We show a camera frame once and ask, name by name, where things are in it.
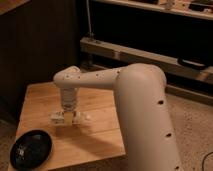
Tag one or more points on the black ceramic bowl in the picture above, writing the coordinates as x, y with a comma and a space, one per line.
30, 150

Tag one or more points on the wooden table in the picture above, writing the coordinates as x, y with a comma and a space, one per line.
96, 138

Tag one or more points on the black handle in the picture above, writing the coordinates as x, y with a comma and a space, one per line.
193, 65

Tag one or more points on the metal vertical pole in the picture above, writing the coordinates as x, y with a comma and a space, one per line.
89, 20

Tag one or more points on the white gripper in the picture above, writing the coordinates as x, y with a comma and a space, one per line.
68, 103

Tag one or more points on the grey metal rail beam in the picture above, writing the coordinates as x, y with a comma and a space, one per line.
131, 55

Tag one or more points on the white plastic bottle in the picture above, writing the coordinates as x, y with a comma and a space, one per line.
78, 118

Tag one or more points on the wooden shelf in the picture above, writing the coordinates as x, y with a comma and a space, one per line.
151, 7

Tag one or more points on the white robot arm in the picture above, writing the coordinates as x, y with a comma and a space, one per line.
145, 123

